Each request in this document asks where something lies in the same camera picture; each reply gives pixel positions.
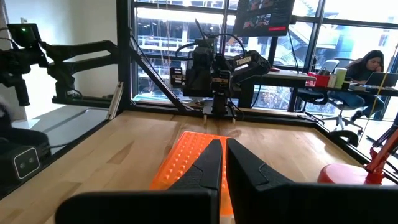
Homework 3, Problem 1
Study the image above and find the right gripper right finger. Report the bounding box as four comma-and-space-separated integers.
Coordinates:
226, 138, 398, 224

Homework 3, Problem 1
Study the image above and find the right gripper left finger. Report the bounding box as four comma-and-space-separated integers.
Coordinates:
55, 139, 223, 224

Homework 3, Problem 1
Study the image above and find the orange plastic box lid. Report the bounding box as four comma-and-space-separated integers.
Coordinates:
149, 130, 234, 218

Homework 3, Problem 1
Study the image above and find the red desk lamp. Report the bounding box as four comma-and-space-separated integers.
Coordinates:
317, 119, 398, 187

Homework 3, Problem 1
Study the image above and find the grey desk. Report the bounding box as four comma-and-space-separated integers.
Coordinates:
241, 68, 318, 110

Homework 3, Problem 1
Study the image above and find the black monitor with red bar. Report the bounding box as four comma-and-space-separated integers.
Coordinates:
232, 0, 296, 38

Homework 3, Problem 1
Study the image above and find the office chair with white legs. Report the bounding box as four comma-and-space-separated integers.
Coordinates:
322, 93, 365, 135

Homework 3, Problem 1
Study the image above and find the grey office chair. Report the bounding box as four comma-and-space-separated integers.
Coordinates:
294, 58, 340, 106

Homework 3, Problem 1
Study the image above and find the red container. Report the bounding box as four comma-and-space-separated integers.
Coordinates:
307, 72, 331, 88

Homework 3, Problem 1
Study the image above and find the pale green cup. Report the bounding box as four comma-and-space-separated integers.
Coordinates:
333, 67, 348, 90

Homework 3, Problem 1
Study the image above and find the dark office desk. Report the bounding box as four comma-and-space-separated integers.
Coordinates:
306, 81, 398, 98

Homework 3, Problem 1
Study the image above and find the person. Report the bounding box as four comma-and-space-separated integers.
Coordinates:
334, 49, 388, 123

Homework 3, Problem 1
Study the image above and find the dark laptop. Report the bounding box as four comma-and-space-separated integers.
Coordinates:
364, 72, 398, 88

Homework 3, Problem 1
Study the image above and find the black device with green light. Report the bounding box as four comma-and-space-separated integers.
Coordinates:
0, 23, 49, 107

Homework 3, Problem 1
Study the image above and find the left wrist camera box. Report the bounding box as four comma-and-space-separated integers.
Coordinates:
192, 45, 216, 65

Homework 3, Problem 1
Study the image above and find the large window wall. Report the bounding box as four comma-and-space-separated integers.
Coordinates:
133, 0, 398, 110

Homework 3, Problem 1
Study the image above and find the black aluminium table frame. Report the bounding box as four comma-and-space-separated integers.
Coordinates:
0, 0, 398, 200

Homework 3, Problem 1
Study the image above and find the silver frame bracket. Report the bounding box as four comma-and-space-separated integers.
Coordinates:
106, 80, 124, 121

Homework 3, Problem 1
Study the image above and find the black frame handle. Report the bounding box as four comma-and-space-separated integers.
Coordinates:
328, 129, 359, 147

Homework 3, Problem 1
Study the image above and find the yellow cable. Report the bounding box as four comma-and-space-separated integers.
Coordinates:
356, 72, 390, 149

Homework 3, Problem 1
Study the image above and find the table-level camera box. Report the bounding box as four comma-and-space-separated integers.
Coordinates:
12, 145, 42, 182

